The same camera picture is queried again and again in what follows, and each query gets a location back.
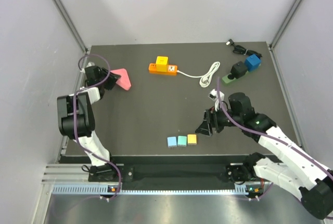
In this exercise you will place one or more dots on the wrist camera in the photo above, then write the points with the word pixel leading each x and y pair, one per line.
pixel 214 95
pixel 89 64

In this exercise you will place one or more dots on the yellow small plug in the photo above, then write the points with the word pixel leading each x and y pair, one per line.
pixel 191 139

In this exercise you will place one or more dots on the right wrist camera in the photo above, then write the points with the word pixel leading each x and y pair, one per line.
pixel 214 95

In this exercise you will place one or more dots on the pink triangular socket board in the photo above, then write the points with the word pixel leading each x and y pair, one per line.
pixel 124 80

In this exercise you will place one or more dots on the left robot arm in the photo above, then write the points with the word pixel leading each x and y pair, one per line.
pixel 76 121

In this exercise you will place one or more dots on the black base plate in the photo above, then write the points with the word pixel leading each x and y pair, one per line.
pixel 136 172

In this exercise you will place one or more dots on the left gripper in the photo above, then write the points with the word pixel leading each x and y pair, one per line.
pixel 112 77

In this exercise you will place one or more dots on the blue cube adapter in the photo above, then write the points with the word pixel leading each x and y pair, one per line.
pixel 252 62

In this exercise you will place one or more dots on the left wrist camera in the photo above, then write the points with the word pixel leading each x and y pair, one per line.
pixel 89 64

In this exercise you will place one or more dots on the green power strip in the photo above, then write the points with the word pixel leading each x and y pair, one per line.
pixel 228 79

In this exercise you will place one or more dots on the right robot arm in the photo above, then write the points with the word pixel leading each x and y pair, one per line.
pixel 309 181

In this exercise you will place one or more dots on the black cube adapter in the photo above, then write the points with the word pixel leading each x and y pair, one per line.
pixel 238 70

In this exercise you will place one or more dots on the yellow cube adapter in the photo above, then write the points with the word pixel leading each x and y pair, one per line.
pixel 162 63

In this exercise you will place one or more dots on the teal small plug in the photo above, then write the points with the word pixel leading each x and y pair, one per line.
pixel 182 141

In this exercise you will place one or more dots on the orange power strip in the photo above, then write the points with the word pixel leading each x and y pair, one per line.
pixel 172 70

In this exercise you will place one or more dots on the light blue small plug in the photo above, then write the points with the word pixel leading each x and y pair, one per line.
pixel 171 142

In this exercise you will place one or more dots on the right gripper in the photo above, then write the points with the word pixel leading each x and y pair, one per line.
pixel 210 120

